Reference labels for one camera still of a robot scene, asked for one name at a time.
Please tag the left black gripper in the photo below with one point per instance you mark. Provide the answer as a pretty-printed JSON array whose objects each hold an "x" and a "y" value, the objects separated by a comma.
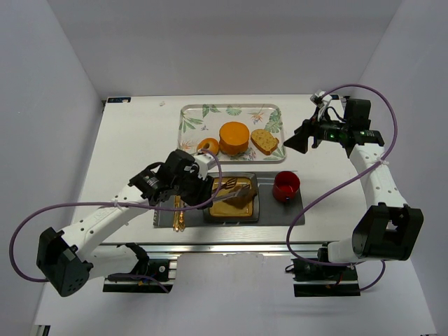
[{"x": 201, "y": 191}]

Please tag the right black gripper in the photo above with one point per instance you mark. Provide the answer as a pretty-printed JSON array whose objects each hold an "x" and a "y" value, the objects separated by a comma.
[{"x": 313, "y": 134}]

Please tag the brown chocolate croissant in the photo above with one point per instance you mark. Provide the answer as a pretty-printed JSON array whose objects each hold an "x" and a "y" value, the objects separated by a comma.
[{"x": 240, "y": 201}]

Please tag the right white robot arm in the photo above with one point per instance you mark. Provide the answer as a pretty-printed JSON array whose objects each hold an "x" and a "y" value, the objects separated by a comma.
[{"x": 390, "y": 226}]

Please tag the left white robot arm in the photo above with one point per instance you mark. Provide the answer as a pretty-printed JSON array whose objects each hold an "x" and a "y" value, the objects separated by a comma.
[{"x": 69, "y": 258}]

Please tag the sliced loaf bread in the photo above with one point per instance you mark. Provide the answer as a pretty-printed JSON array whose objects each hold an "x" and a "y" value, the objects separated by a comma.
[{"x": 264, "y": 141}]

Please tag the gold spoon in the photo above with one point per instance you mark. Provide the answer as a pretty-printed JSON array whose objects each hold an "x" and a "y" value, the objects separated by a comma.
[{"x": 181, "y": 223}]

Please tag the red mug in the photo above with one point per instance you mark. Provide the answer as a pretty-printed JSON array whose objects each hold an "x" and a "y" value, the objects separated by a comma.
[{"x": 286, "y": 186}]

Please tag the round orange sponge cake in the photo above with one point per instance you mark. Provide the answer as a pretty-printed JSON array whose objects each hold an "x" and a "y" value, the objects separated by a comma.
[{"x": 233, "y": 138}]

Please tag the floral serving tray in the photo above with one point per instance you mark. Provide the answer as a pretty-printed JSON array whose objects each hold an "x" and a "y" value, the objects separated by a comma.
[{"x": 200, "y": 121}]

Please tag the square brown ceramic plate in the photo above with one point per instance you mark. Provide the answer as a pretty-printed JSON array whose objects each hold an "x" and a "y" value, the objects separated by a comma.
[{"x": 221, "y": 212}]

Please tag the grey striped placemat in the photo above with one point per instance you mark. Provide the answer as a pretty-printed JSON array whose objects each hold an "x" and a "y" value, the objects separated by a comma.
[{"x": 272, "y": 212}]

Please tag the blue label sticker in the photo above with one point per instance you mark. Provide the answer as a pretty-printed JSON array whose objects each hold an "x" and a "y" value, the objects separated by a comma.
[{"x": 118, "y": 100}]

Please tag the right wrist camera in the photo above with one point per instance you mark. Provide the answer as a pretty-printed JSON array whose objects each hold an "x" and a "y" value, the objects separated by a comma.
[{"x": 322, "y": 101}]

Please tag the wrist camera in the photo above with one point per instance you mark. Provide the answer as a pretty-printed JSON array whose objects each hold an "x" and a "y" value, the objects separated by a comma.
[
  {"x": 322, "y": 101},
  {"x": 205, "y": 161}
]

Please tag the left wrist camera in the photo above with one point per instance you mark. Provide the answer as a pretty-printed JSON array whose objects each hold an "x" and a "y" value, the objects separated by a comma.
[{"x": 205, "y": 161}]

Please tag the glazed ring donut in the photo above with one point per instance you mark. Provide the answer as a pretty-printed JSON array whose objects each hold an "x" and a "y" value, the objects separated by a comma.
[{"x": 208, "y": 145}]

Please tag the aluminium frame rail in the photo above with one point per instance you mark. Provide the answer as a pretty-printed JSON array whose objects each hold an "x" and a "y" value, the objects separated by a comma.
[{"x": 227, "y": 249}]

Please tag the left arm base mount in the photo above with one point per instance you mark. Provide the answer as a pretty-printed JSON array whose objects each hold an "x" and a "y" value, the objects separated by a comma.
[{"x": 148, "y": 276}]

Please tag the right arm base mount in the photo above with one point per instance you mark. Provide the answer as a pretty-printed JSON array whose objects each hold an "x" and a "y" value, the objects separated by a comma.
[{"x": 316, "y": 277}]

